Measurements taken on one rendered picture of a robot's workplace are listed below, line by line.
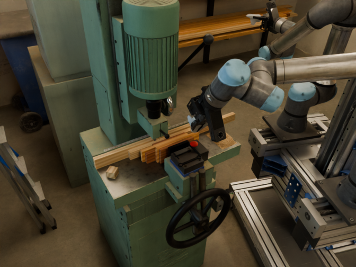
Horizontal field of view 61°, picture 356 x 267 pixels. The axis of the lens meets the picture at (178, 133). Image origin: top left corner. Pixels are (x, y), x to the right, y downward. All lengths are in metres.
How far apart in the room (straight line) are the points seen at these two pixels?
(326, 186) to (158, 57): 0.88
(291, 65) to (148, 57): 0.43
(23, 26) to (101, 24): 1.58
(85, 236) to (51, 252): 0.21
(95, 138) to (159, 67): 0.68
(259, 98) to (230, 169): 1.72
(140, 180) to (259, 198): 1.10
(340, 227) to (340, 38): 0.81
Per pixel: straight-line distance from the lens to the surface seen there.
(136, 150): 1.23
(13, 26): 2.70
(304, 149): 1.71
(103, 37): 1.17
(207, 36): 0.99
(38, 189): 2.14
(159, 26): 0.94
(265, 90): 0.85
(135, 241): 1.38
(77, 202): 2.34
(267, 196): 2.11
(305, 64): 0.98
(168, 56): 0.99
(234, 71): 0.81
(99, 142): 1.52
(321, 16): 1.45
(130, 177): 1.18
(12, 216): 2.42
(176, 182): 1.14
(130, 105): 1.21
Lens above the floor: 1.75
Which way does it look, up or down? 38 degrees down
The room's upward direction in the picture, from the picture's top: 2 degrees clockwise
